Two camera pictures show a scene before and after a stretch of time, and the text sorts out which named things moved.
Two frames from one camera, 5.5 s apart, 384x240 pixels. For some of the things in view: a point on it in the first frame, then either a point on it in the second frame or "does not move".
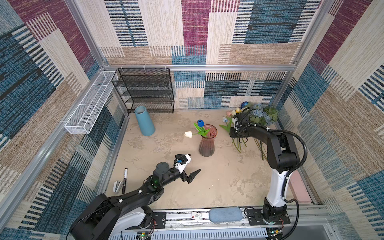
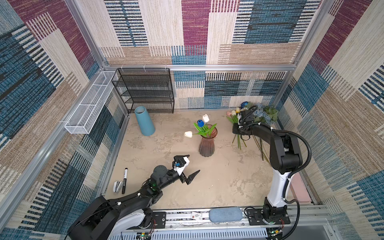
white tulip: (189, 134) does not move
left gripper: (188, 179) does not move
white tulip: (225, 120) → (205, 119)
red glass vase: (206, 146) does not move
